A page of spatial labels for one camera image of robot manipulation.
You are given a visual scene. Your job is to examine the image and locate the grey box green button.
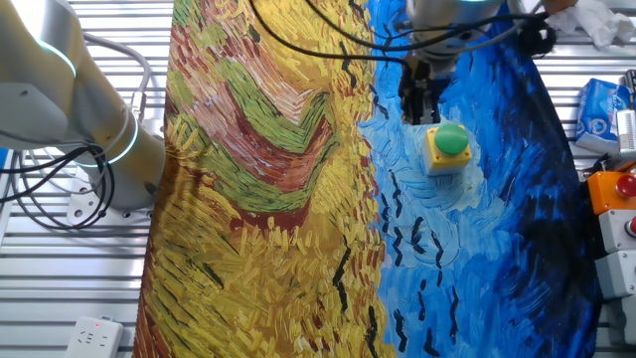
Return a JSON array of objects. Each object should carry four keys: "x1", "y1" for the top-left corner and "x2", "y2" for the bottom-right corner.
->
[{"x1": 594, "y1": 250, "x2": 636, "y2": 301}]

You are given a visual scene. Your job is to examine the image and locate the brown object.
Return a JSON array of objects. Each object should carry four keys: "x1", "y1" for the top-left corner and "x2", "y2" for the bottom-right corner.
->
[{"x1": 541, "y1": 0, "x2": 580, "y2": 15}]

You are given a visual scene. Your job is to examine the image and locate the green button yellow box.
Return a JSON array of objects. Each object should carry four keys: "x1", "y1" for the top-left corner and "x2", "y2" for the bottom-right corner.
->
[{"x1": 420, "y1": 122, "x2": 474, "y2": 178}]

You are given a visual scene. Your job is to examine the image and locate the white crumpled tissue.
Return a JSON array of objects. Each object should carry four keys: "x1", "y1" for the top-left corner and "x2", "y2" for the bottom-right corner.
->
[{"x1": 546, "y1": 0, "x2": 636, "y2": 51}]

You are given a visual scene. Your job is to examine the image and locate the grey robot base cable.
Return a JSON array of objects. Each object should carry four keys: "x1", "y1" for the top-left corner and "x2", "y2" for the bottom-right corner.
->
[{"x1": 81, "y1": 30, "x2": 153, "y2": 123}]

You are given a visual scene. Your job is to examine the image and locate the blue tissue pack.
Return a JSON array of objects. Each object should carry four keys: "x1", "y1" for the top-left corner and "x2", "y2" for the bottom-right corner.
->
[{"x1": 574, "y1": 77, "x2": 633, "y2": 154}]

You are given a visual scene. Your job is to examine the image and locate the grey box red mushroom button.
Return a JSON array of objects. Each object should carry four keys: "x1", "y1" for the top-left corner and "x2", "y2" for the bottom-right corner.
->
[{"x1": 597, "y1": 208, "x2": 636, "y2": 256}]

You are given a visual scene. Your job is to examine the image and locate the orange box red button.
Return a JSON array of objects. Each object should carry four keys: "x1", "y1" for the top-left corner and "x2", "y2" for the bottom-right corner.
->
[{"x1": 586, "y1": 170, "x2": 636, "y2": 216}]

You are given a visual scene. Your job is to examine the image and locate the silver depth camera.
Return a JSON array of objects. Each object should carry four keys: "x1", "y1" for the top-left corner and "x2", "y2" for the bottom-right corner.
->
[{"x1": 615, "y1": 107, "x2": 636, "y2": 156}]

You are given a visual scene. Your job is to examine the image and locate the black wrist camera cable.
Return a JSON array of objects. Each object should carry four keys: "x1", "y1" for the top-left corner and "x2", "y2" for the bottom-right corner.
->
[{"x1": 302, "y1": 0, "x2": 558, "y2": 59}]

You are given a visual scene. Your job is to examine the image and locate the black base cable bundle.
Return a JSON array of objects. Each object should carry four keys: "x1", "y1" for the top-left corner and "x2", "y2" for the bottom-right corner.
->
[{"x1": 0, "y1": 142, "x2": 117, "y2": 232}]

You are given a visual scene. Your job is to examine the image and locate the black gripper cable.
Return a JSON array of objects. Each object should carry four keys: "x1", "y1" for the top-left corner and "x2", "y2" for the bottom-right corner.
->
[{"x1": 247, "y1": 0, "x2": 412, "y2": 69}]

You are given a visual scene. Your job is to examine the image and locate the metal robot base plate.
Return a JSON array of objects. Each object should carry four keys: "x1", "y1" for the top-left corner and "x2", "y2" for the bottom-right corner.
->
[{"x1": 66, "y1": 166, "x2": 156, "y2": 226}]

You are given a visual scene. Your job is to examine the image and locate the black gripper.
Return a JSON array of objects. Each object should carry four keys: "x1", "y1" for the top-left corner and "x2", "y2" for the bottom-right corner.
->
[{"x1": 397, "y1": 52, "x2": 453, "y2": 126}]

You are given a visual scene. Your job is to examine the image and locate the painted wheatfield print cloth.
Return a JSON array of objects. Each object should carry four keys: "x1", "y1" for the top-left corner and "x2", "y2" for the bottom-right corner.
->
[{"x1": 131, "y1": 0, "x2": 605, "y2": 358}]

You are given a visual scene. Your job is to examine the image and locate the white power strip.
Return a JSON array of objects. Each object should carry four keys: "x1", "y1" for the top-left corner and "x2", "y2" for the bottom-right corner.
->
[{"x1": 63, "y1": 315, "x2": 125, "y2": 358}]

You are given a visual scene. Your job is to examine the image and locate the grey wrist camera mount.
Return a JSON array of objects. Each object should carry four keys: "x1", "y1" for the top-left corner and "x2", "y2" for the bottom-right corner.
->
[{"x1": 505, "y1": 0, "x2": 543, "y2": 17}]

